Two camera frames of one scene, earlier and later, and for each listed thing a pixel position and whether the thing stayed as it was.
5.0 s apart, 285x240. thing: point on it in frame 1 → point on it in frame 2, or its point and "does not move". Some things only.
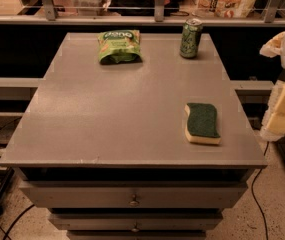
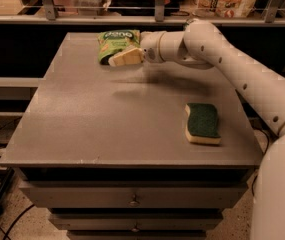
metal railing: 270,16 does not move
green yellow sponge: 201,123 does not move
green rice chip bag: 119,46 does not move
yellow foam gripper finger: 284,111 → 149,41
